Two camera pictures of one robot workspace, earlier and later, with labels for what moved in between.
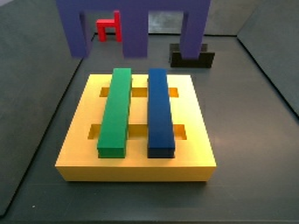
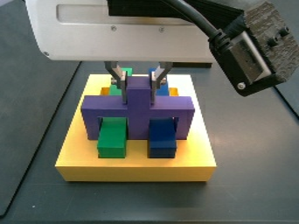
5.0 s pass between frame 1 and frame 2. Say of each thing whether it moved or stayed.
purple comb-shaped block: moved
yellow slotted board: stayed
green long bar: stayed
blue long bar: stayed
